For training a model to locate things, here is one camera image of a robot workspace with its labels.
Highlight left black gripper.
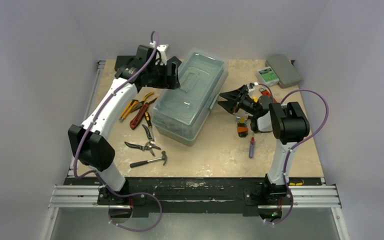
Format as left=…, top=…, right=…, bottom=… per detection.
left=147, top=61, right=179, bottom=90

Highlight orange hex key set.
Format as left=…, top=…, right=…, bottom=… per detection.
left=235, top=116, right=249, bottom=138

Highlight translucent green tool box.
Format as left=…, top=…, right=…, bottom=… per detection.
left=151, top=48, right=229, bottom=146

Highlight black handled screwdriver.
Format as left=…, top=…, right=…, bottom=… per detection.
left=144, top=111, right=153, bottom=133

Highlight red black utility knife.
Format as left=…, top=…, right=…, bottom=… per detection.
left=129, top=103, right=149, bottom=130

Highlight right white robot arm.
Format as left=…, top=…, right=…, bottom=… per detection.
left=218, top=83, right=310, bottom=204

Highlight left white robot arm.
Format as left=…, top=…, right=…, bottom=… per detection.
left=68, top=41, right=181, bottom=205

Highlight red adjustable wrench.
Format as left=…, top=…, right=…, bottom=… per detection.
left=259, top=87, right=277, bottom=103

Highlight yellow black needle pliers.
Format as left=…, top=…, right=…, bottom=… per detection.
left=130, top=92, right=157, bottom=113

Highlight green white screw box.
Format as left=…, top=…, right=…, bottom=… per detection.
left=255, top=66, right=280, bottom=87

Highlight blue red screwdriver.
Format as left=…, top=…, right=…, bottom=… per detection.
left=248, top=136, right=255, bottom=159

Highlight grey plastic case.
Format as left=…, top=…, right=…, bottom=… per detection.
left=266, top=54, right=303, bottom=89

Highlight black pruning shears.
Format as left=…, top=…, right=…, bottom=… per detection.
left=124, top=124, right=161, bottom=157

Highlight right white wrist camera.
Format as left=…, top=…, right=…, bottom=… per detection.
left=246, top=82, right=259, bottom=95

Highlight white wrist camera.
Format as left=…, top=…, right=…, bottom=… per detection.
left=149, top=41, right=169, bottom=65
left=246, top=82, right=259, bottom=95

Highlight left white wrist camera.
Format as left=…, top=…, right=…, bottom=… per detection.
left=149, top=41, right=169, bottom=65

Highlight yellow handled pliers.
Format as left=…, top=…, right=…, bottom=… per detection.
left=118, top=99, right=139, bottom=123

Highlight black network switch box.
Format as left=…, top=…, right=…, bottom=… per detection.
left=114, top=55, right=135, bottom=72

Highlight black handled hammer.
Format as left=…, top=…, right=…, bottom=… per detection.
left=129, top=151, right=168, bottom=168

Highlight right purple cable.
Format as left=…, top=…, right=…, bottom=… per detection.
left=251, top=82, right=330, bottom=226

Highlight aluminium rail frame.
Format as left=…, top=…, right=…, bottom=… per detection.
left=47, top=59, right=343, bottom=213

